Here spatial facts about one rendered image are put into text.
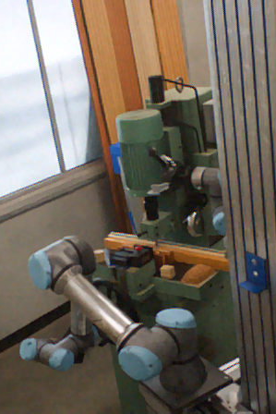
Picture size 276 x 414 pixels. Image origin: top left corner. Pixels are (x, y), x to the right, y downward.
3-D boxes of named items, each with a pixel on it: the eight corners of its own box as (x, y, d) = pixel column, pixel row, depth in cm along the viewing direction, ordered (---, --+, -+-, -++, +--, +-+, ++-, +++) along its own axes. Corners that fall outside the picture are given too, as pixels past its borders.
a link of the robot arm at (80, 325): (81, 221, 216) (81, 333, 242) (56, 233, 209) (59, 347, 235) (106, 233, 210) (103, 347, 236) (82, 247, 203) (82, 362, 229)
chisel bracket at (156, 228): (141, 241, 267) (138, 223, 264) (162, 228, 277) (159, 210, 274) (156, 244, 263) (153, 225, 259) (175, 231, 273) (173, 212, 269)
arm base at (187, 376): (217, 377, 202) (213, 350, 198) (177, 398, 195) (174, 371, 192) (188, 358, 214) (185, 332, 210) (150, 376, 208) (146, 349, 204)
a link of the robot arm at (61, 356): (80, 342, 225) (59, 333, 232) (56, 358, 217) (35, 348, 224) (83, 360, 228) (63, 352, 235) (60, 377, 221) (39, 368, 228)
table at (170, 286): (69, 284, 274) (66, 271, 271) (115, 254, 295) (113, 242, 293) (186, 313, 237) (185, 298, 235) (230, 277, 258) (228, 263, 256)
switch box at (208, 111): (205, 142, 268) (200, 103, 262) (218, 136, 275) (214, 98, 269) (217, 143, 264) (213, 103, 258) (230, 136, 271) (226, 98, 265)
